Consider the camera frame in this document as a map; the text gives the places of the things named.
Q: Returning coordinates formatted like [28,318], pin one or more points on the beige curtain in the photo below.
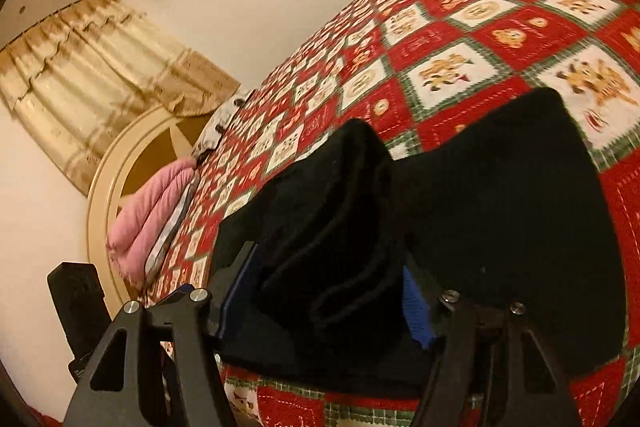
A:
[76,79]

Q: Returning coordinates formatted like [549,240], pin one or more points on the grey patterned pillow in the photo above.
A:
[219,123]

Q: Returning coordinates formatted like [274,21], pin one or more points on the red patchwork bedspread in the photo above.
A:
[419,72]

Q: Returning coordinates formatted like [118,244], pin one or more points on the pink folded comforter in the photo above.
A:
[138,225]

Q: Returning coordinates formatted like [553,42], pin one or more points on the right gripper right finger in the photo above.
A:
[490,355]

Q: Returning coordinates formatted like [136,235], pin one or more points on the cream wooden headboard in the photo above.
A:
[147,144]

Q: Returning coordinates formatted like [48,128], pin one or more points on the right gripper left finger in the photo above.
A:
[157,366]

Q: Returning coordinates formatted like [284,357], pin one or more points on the black pants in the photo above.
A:
[509,210]

